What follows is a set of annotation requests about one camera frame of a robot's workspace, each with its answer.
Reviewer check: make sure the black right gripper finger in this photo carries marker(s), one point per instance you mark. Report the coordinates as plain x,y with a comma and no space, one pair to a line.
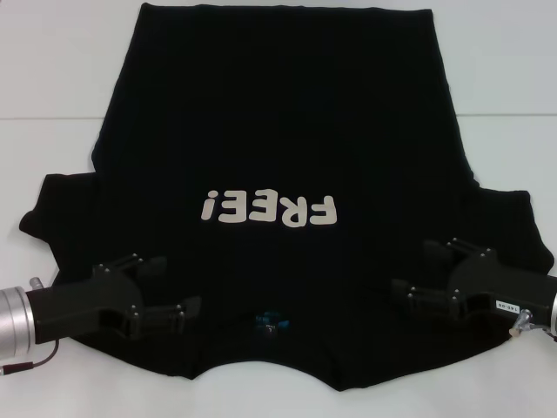
448,250
422,296

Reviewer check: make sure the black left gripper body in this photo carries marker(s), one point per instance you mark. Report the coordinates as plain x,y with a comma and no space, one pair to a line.
87,300

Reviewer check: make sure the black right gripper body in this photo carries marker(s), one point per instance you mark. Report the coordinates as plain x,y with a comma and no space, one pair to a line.
491,287

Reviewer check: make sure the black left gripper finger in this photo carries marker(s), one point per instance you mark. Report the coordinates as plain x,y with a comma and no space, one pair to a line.
143,263
174,311

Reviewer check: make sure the black t-shirt with FREE print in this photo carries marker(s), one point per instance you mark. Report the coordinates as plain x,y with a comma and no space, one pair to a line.
278,143

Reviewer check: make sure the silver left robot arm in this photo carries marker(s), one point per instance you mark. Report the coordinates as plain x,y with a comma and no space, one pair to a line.
15,315

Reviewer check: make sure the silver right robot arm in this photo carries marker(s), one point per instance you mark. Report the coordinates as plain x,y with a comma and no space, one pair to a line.
554,313

